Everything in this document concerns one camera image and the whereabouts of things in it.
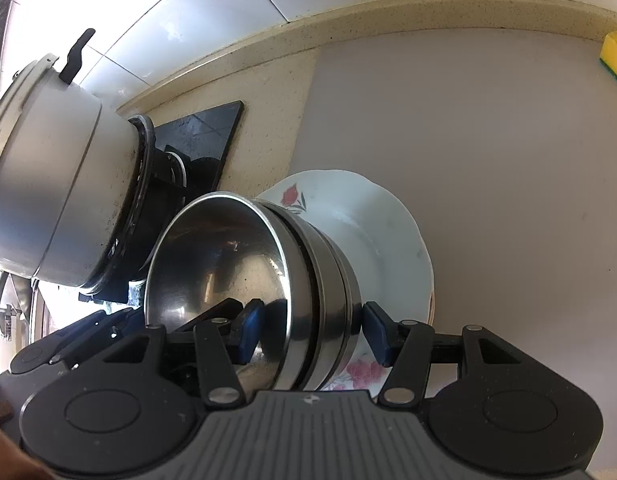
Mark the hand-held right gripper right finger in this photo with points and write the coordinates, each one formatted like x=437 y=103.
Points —
x=378 y=331

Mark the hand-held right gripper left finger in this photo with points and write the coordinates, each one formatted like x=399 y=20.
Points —
x=249 y=331

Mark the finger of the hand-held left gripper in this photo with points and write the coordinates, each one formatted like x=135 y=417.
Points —
x=88 y=327

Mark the large steel bowl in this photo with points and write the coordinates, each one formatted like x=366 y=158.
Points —
x=346 y=305

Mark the medium steel bowl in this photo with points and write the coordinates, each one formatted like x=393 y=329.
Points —
x=301 y=342

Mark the cream floral plate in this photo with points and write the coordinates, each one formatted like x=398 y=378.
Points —
x=432 y=310

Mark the small steel bowl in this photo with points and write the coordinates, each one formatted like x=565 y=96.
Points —
x=213 y=250

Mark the large white floral plate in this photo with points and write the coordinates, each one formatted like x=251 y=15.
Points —
x=378 y=240

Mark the person's right hand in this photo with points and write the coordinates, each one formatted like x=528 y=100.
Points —
x=11 y=455

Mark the silver pot with lid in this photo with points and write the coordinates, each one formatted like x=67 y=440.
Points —
x=48 y=175

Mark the black stove pot support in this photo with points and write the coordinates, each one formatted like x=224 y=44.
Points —
x=143 y=170

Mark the grey counter mat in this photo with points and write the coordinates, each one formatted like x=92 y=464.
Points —
x=488 y=185

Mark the black glass gas stove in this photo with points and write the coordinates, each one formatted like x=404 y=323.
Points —
x=203 y=130

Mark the yellow sponge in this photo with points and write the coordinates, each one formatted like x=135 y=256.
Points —
x=615 y=55

